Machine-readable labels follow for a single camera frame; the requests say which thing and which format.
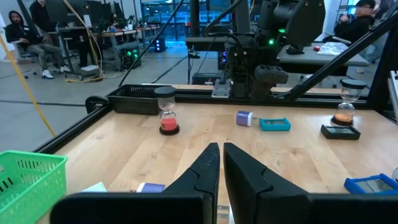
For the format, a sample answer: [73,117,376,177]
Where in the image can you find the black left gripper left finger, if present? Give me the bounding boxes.
[161,142,221,224]

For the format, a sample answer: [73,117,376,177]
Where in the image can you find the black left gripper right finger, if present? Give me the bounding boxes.
[223,142,312,224]

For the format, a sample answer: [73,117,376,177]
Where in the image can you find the red sand hourglass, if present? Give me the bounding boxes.
[154,85,181,136]

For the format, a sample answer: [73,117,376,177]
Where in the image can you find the teal digital timer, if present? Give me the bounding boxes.
[259,117,292,132]

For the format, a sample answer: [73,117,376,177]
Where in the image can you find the white eraser block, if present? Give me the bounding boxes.
[80,181,109,194]

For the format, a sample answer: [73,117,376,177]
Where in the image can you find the orange sand hourglass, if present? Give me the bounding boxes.
[330,78,368,127]

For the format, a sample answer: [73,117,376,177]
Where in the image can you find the blue digital timer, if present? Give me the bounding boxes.
[343,173,398,196]

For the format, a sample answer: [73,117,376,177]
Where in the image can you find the grey office desk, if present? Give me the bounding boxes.
[276,42,370,77]

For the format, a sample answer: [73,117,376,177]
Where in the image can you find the black plastic basket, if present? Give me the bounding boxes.
[106,83,171,116]

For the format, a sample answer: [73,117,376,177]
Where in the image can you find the black digital timer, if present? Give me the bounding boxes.
[320,124,362,141]

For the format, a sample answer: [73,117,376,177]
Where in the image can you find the black table clamp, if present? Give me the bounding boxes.
[85,95,110,114]

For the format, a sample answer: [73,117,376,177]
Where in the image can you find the computer tower green lights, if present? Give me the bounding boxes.
[119,46,143,71]

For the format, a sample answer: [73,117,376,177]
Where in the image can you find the clear plastic bag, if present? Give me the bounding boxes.
[317,41,349,57]

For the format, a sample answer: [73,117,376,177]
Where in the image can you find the green plastic basket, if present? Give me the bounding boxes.
[0,149,68,224]

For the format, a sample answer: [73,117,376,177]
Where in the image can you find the silver aluminium bar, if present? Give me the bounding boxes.
[387,70,398,124]

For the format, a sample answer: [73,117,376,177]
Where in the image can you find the cluttered work desk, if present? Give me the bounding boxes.
[55,26,162,78]

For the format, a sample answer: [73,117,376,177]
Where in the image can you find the person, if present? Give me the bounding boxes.
[334,0,377,44]
[4,10,72,80]
[29,0,60,35]

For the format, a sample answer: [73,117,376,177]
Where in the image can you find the yellow hanging cable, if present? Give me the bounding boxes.
[0,34,57,138]

